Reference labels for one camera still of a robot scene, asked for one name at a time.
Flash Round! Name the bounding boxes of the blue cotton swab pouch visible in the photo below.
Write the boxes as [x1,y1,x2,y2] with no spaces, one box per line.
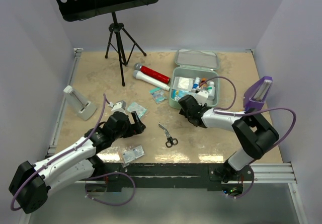
[171,90,196,102]

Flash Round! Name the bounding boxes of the white plastic medicine bottle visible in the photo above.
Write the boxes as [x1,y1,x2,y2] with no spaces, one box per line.
[207,81,216,100]

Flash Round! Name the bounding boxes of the brown bottle with orange cap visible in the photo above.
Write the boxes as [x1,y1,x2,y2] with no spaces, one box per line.
[199,78,208,90]

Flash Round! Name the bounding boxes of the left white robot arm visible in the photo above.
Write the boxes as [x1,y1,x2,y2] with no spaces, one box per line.
[9,112,146,214]

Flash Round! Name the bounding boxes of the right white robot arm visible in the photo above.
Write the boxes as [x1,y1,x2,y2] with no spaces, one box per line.
[179,95,279,183]

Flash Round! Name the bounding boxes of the mint green medicine kit case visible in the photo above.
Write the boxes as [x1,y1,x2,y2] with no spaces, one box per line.
[169,49,220,109]

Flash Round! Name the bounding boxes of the plaster strips in clear bag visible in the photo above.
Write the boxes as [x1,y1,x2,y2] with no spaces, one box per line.
[127,102,147,118]

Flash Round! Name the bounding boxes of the alcohol pad packet in bag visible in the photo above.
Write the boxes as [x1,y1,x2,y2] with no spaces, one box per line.
[119,145,145,167]

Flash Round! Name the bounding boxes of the teal adhesive tape packet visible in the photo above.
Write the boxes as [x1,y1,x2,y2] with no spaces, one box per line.
[149,88,167,104]

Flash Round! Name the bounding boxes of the red toy microphone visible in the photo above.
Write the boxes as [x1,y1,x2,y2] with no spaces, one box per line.
[134,63,171,84]

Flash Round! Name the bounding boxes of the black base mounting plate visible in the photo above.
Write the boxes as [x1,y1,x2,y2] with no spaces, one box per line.
[82,163,254,192]

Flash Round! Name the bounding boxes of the white plastic stand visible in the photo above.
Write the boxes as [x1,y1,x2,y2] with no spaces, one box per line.
[63,85,97,121]

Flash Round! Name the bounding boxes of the white toy microphone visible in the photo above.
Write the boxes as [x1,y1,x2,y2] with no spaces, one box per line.
[133,70,170,91]

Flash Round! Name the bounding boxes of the purple plastic stand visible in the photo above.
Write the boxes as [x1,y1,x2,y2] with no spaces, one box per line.
[243,76,273,111]

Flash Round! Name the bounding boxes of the black music stand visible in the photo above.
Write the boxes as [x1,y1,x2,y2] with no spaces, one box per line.
[47,0,159,87]

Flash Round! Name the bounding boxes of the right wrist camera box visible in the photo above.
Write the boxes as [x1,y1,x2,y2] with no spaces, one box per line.
[195,90,209,106]

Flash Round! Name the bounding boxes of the bandage scissors with black handles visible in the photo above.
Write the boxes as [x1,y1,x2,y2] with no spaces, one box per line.
[158,123,179,148]

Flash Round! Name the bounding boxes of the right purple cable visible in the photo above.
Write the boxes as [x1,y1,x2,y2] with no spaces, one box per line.
[200,76,297,199]

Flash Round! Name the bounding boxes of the aluminium frame rail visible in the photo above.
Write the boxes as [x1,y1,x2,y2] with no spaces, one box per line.
[19,48,84,224]

